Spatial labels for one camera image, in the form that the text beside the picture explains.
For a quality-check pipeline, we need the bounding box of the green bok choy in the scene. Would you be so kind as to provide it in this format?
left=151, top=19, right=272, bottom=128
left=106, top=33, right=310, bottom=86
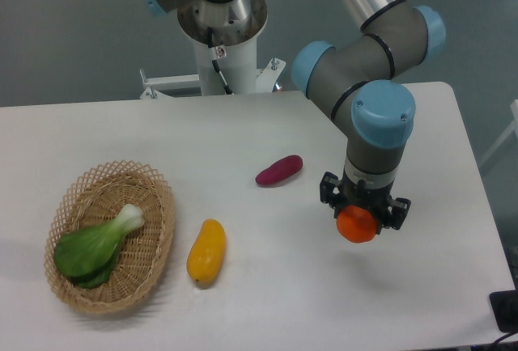
left=53, top=204, right=145, bottom=289

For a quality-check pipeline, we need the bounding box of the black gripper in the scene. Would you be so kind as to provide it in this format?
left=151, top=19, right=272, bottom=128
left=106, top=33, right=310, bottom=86
left=319, top=171, right=411, bottom=235

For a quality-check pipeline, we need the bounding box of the black cable on pedestal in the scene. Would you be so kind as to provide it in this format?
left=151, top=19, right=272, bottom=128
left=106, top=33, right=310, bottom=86
left=206, top=26, right=235, bottom=95

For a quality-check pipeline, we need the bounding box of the purple sweet potato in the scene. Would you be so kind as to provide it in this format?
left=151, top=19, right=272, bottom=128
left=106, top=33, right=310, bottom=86
left=255, top=154, right=304, bottom=187

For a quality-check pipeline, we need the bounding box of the orange fruit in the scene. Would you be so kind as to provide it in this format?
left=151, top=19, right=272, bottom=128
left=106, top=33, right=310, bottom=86
left=336, top=205, right=378, bottom=243

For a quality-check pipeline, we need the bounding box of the woven wicker basket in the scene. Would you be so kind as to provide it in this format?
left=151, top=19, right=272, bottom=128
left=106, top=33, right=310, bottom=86
left=45, top=160, right=175, bottom=315

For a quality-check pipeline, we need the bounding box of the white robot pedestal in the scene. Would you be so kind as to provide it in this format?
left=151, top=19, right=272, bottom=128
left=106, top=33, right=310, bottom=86
left=139, top=35, right=287, bottom=99

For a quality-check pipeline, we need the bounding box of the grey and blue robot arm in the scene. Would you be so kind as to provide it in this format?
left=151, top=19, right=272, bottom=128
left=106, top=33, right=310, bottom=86
left=144, top=0, right=446, bottom=243

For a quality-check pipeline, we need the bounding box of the yellow mango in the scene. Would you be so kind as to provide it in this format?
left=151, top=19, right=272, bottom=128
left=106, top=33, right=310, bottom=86
left=186, top=219, right=227, bottom=285

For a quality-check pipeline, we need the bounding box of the black device at table edge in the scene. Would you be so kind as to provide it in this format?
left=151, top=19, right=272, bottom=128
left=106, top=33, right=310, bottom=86
left=489, top=290, right=517, bottom=332

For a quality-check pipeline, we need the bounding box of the white frame at right edge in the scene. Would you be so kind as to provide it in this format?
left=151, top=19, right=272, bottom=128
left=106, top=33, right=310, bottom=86
left=478, top=99, right=517, bottom=172

